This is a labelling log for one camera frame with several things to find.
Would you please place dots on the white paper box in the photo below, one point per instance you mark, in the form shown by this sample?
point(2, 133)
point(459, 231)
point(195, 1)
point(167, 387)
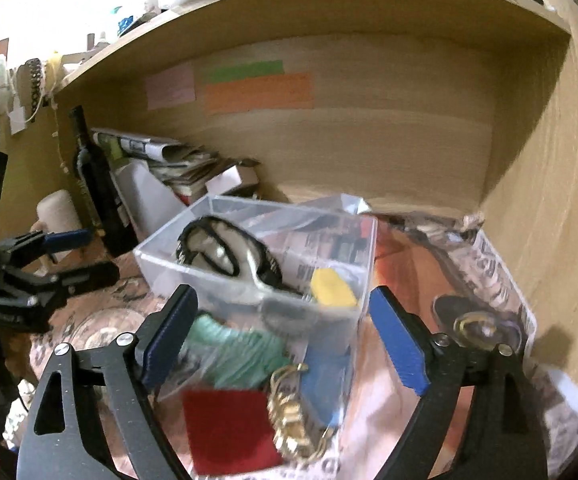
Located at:
point(144, 195)

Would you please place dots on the small white carton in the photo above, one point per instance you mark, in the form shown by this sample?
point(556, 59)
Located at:
point(234, 180)

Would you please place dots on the red felt square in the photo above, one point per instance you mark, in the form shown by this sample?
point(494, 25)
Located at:
point(231, 432)

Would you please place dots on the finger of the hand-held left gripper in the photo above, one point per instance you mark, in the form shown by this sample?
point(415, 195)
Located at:
point(66, 240)
point(86, 277)

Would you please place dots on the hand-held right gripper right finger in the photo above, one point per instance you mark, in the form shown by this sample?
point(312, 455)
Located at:
point(399, 345)

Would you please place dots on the green knitted cloth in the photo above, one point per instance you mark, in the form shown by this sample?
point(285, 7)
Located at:
point(236, 352)

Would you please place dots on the white foam roller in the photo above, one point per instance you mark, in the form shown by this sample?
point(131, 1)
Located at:
point(59, 217)

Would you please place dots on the clear plastic box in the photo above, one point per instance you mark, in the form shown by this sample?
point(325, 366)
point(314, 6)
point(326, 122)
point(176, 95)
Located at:
point(274, 280)

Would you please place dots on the printed newspaper sheet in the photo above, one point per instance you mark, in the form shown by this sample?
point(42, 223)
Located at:
point(514, 320)

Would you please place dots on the dark wine bottle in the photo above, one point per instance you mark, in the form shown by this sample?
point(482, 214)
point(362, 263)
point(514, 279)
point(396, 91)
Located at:
point(100, 195)

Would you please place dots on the yellow sponge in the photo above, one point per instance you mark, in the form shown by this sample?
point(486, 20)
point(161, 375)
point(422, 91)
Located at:
point(333, 287)

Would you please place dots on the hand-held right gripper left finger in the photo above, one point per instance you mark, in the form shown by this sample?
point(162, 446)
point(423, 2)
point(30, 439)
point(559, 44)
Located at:
point(166, 340)

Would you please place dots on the green sticky note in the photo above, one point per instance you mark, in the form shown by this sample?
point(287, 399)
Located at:
point(241, 71)

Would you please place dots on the blue cloth piece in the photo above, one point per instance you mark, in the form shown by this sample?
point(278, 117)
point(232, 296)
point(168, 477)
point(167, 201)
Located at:
point(326, 385)

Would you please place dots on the wooden shelf unit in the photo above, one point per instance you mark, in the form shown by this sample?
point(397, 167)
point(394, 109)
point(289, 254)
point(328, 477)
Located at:
point(419, 110)

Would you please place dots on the orange sticky note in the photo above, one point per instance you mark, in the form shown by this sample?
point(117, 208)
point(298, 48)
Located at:
point(259, 93)

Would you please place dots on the stack of newspapers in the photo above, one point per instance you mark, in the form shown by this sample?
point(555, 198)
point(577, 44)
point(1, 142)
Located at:
point(174, 162)

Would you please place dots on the pink sticky note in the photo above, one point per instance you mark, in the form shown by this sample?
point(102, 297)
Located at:
point(171, 86)

